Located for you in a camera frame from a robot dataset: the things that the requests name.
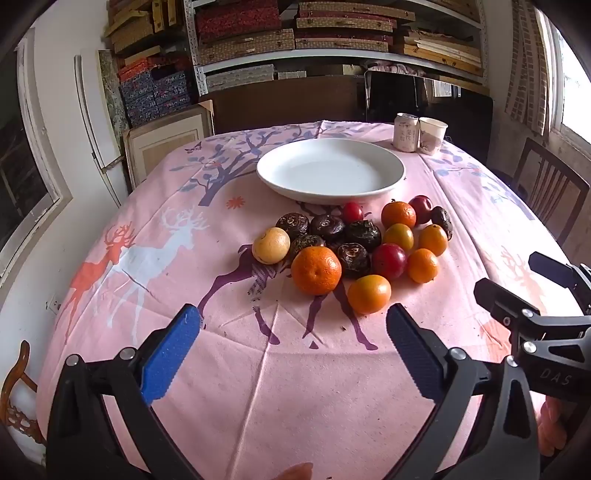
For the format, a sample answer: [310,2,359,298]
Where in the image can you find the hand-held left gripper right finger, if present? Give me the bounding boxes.
[385,303,541,480]

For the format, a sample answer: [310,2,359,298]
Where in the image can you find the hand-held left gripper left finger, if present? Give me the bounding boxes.
[46,303,204,480]

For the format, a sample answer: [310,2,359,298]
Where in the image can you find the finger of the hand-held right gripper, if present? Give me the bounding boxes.
[529,251,591,301]
[474,278,544,334]

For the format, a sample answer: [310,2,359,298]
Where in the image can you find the yellowish orange mandarin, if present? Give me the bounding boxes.
[383,223,415,252]
[347,274,392,315]

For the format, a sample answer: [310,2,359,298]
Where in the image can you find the small orange mandarin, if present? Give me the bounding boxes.
[418,224,449,257]
[406,248,440,284]

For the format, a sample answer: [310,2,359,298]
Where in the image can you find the dark brown water chestnut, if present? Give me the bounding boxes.
[288,234,326,259]
[309,214,346,241]
[431,206,454,241]
[276,212,310,240]
[344,220,382,252]
[336,243,372,279]

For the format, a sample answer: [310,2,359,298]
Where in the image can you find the large orange mandarin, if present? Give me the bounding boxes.
[291,246,343,296]

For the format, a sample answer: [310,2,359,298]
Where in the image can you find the dark red plum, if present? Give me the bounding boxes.
[409,195,434,225]

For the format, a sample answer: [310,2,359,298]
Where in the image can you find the orange mandarin with green stem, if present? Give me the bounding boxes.
[381,200,417,230]

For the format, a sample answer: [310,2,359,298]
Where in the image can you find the pale yellow round fruit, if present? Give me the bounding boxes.
[252,227,291,265]

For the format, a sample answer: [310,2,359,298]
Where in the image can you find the white oval plate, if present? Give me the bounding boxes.
[256,138,406,206]

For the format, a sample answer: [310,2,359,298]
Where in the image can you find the person's right hand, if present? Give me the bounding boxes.
[537,396,571,457]

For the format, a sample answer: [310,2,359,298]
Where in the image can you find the person's left hand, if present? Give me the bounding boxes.
[270,463,315,480]

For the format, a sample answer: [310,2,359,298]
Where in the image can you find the pink printed tablecloth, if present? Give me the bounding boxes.
[34,121,585,480]

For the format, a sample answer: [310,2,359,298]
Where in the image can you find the brown wooden chair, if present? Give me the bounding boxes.
[505,137,591,247]

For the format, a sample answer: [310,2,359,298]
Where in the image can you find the ornate brown white chair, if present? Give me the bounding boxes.
[0,340,49,467]

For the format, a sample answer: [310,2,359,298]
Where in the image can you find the white paper cup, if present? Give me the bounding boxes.
[418,117,450,155]

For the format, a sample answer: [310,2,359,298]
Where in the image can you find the black chair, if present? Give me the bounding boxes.
[364,69,492,162]

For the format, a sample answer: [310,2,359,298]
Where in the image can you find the bright window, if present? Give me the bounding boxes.
[536,9,591,160]

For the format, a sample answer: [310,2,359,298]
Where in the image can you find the white drink can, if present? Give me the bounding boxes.
[393,113,420,153]

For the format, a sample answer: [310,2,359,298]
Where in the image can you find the brick pattern curtain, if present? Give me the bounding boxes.
[503,4,565,137]

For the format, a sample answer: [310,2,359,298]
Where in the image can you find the white slat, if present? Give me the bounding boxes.
[74,55,124,209]

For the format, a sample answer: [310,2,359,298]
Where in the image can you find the stack of wooden frames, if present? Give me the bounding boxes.
[402,25,485,78]

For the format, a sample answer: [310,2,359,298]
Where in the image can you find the stack of blue patterned boxes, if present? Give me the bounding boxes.
[117,55,195,128]

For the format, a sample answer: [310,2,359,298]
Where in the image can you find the grey marble slab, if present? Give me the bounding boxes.
[97,50,131,139]

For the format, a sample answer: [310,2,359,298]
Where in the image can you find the brown board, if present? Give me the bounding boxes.
[199,76,368,136]

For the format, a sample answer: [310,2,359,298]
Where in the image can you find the grey woven box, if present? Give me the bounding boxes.
[205,65,276,92]

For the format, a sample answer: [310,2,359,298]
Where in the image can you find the white metal shelf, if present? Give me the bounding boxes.
[182,0,490,97]

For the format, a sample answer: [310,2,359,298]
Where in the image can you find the stack of flat woven boxes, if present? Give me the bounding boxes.
[295,1,416,52]

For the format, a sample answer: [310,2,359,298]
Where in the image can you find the stack of tan woven boxes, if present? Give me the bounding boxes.
[198,28,296,66]

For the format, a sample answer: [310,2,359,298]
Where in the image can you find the stack of yellow wooden boxes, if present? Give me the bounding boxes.
[104,0,182,57]

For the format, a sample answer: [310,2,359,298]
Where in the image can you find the stack of red patterned boxes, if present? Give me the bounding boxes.
[195,2,282,43]

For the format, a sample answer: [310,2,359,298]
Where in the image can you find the pale wooden picture frame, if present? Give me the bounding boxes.
[122,100,215,190]

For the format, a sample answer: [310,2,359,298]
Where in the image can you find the white window frame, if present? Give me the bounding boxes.
[0,28,75,289]

